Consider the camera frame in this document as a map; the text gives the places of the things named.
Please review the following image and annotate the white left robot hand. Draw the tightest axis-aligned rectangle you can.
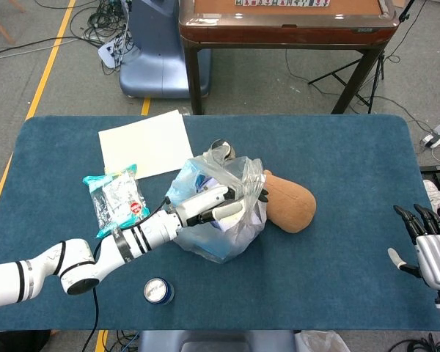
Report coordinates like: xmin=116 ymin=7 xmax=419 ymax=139
xmin=174 ymin=185 xmax=271 ymax=230

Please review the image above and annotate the white shoe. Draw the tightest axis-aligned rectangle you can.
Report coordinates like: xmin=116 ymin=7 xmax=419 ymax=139
xmin=422 ymin=179 xmax=440 ymax=214

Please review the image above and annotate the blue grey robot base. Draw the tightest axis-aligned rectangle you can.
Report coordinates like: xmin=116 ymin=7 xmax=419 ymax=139
xmin=119 ymin=0 xmax=211 ymax=100

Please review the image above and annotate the white soft pack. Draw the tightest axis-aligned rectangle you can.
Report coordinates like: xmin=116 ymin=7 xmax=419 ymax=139
xmin=214 ymin=214 xmax=245 ymax=232

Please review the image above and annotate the teal snack packet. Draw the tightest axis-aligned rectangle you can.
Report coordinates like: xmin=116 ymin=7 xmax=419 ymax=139
xmin=82 ymin=164 xmax=150 ymax=240

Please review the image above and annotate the face-showing mahjong tile row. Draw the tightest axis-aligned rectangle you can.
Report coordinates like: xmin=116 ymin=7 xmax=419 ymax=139
xmin=235 ymin=0 xmax=331 ymax=8

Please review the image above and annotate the grey robot torso base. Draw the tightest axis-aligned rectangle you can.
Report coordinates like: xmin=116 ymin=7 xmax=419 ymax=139
xmin=137 ymin=329 xmax=298 ymax=352

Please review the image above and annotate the small blue carton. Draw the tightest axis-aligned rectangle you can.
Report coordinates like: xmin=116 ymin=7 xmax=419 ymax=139
xmin=175 ymin=161 xmax=208 ymax=197

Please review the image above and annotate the white power strip with plugs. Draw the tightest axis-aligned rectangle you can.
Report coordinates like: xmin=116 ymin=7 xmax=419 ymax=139
xmin=97 ymin=36 xmax=133 ymax=71

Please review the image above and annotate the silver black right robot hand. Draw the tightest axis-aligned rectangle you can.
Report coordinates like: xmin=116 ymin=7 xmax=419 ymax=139
xmin=387 ymin=204 xmax=440 ymax=294

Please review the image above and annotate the black tripod stand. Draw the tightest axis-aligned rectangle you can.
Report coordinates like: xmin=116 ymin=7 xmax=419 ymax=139
xmin=307 ymin=0 xmax=416 ymax=115

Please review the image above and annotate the white paper sheet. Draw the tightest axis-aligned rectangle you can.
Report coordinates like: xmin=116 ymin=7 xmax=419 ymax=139
xmin=98 ymin=109 xmax=194 ymax=181

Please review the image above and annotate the black floor cable bundle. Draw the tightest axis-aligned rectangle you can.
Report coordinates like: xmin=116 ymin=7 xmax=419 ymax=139
xmin=32 ymin=0 xmax=133 ymax=76

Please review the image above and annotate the small round dark container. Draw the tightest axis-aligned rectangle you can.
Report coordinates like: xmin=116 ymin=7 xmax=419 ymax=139
xmin=209 ymin=139 xmax=238 ymax=163

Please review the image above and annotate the blue Oreo cookie box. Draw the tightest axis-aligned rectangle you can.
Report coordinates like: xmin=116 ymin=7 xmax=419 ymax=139
xmin=185 ymin=230 xmax=243 ymax=262

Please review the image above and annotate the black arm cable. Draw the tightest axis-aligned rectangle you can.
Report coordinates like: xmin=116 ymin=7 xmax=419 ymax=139
xmin=81 ymin=197 xmax=172 ymax=352

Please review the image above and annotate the brown plush toy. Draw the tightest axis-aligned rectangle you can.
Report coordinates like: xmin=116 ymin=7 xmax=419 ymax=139
xmin=258 ymin=169 xmax=318 ymax=234

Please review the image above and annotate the brown mahjong table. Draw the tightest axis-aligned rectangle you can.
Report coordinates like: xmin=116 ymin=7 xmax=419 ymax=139
xmin=178 ymin=0 xmax=397 ymax=116

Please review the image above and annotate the blue soda can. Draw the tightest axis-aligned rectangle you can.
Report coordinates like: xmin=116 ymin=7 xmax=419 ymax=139
xmin=143 ymin=277 xmax=176 ymax=306

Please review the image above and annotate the translucent plastic shopping bag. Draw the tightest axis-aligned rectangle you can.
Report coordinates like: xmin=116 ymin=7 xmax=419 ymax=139
xmin=166 ymin=148 xmax=267 ymax=265

